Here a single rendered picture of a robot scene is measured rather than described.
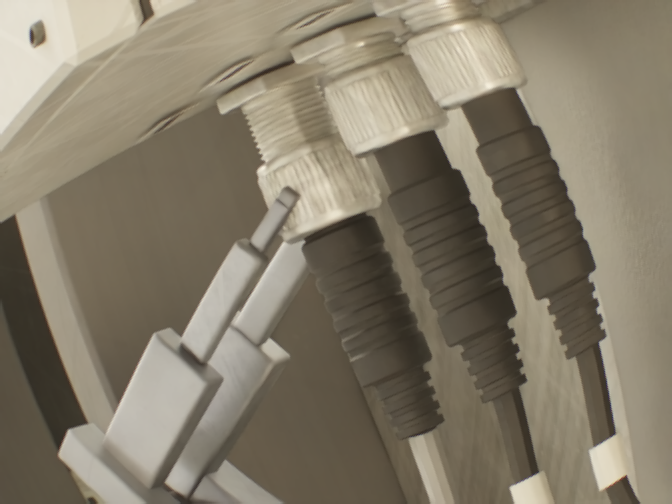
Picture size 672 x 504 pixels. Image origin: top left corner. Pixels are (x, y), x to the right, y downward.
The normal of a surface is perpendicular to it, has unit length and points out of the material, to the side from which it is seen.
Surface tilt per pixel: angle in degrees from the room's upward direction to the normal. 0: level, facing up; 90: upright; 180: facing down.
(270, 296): 62
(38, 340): 46
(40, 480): 39
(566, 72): 90
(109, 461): 34
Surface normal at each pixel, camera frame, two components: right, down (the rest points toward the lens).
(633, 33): -0.86, 0.35
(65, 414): 0.32, -0.18
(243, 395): -0.46, 0.15
